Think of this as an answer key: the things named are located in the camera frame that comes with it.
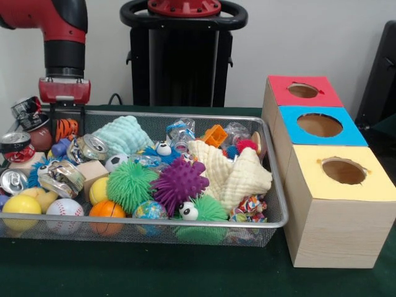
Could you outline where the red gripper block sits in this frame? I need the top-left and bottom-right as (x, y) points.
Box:
(38, 77), (92, 141)

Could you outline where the tiger striped plush toy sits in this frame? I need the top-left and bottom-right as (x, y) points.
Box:
(56, 118), (79, 144)

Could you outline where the green spiky ball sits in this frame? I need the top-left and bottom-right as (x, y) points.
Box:
(106, 162), (159, 215)
(173, 196), (229, 244)

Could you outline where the cream muslin cloth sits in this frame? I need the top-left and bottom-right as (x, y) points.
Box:
(189, 140), (273, 211)

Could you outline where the shallow clear mesh bin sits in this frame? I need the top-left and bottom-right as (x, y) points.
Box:
(0, 106), (290, 247)

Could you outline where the wooden box with three holes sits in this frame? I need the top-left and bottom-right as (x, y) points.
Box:
(262, 75), (396, 269)

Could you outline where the black soda can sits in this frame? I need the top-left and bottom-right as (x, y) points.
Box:
(11, 97), (44, 132)

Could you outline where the red soda can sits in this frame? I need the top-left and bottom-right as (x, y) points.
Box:
(0, 132), (37, 164)

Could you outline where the mint green cloth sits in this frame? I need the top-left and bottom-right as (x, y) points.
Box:
(93, 116), (153, 156)

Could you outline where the crushed silver can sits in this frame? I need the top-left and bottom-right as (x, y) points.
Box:
(37, 160), (86, 199)

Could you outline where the white baseball toy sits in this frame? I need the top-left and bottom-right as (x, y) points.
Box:
(46, 199), (85, 235)

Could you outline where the smooth yellow ball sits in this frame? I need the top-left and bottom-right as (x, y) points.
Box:
(2, 196), (42, 233)

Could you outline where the orange basketball toy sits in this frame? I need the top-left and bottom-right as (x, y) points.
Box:
(89, 200), (126, 236)

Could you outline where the blue globe ball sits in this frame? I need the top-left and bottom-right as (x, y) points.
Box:
(133, 200), (169, 236)

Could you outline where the purple spiky ball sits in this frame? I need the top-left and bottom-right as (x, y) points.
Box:
(152, 158), (210, 217)

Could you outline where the orange plastic toy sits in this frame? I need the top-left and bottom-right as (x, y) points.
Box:
(204, 125), (228, 149)

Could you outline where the black chair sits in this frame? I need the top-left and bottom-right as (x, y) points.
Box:
(356, 20), (396, 134)

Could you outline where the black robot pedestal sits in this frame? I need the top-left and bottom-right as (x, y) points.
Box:
(121, 0), (248, 107)

